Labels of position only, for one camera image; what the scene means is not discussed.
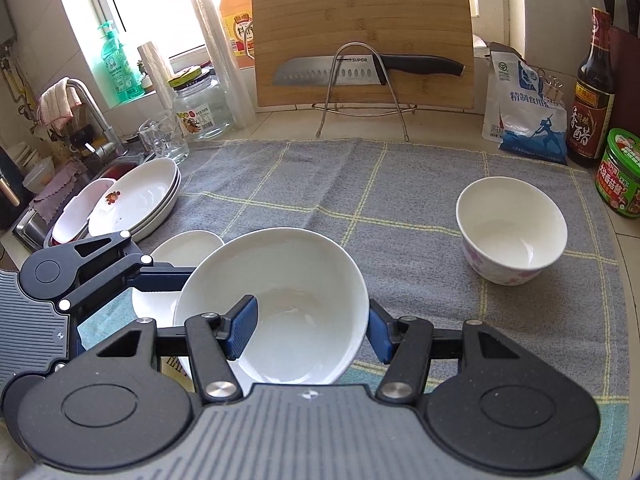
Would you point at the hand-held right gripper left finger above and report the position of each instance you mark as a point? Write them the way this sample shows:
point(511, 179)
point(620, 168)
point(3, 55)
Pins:
point(242, 327)

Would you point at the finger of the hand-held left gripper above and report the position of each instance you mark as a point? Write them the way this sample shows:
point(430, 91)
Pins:
point(75, 340)
point(160, 280)

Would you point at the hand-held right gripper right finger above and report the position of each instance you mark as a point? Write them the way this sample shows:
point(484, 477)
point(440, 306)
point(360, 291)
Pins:
point(380, 332)

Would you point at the white pink floral bowl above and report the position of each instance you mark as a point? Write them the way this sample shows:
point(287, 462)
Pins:
point(505, 230)
point(185, 250)
point(300, 285)

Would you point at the metal sink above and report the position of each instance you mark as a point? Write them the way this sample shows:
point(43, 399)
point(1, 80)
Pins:
point(30, 227)

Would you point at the white scalloped dish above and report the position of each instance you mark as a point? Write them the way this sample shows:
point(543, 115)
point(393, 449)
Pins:
point(75, 210)

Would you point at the red basin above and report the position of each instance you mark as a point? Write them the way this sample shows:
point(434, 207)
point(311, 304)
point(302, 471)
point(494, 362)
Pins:
point(122, 169)

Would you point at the grey blue checked towel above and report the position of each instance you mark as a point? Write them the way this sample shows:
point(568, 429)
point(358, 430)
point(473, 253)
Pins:
point(400, 200)

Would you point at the black appliance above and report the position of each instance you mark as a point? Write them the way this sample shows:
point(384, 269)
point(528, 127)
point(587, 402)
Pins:
point(10, 190)

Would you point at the purple dish cloth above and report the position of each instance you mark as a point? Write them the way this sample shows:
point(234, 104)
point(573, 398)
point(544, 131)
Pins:
point(55, 190)

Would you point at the clear glass cup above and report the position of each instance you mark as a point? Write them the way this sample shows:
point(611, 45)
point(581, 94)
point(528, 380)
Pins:
point(165, 140)

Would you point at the white plastic container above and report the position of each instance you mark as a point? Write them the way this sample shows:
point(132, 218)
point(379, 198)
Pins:
point(39, 175)

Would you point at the clear glass jar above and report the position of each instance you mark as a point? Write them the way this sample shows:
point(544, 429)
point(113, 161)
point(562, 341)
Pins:
point(205, 110)

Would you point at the metal faucet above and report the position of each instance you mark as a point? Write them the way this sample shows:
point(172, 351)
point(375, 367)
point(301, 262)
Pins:
point(97, 110)

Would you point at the small potted plant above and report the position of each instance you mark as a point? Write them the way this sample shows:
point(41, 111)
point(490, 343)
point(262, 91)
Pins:
point(147, 82)

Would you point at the short plastic wrap roll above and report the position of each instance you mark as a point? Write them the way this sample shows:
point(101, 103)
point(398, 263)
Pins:
point(157, 80)

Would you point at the pink cloth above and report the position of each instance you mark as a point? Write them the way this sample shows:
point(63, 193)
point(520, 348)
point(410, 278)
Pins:
point(55, 105)

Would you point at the green dish soap bottle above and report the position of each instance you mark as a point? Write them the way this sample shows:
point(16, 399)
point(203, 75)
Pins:
point(120, 75)

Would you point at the tall plastic wrap roll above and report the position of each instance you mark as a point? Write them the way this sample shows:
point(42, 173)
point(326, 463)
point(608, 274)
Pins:
point(220, 70)

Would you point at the white blue salt bag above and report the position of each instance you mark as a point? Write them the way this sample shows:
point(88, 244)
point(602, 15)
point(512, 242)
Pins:
point(520, 110)

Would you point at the green lidded sauce jar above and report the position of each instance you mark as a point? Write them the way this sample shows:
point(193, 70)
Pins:
point(620, 180)

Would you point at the orange cooking oil bottle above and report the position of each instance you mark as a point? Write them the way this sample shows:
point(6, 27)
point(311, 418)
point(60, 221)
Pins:
point(235, 5)

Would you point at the dark soy sauce bottle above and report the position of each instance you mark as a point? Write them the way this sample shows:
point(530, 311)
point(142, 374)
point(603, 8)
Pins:
point(592, 125)

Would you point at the metal binder clips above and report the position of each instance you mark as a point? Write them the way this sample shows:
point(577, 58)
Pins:
point(550, 87)

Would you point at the bamboo cutting board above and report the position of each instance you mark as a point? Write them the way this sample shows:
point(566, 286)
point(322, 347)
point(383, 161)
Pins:
point(350, 10)

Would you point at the dark red panel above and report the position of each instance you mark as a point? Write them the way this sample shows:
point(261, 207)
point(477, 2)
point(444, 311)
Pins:
point(627, 75)

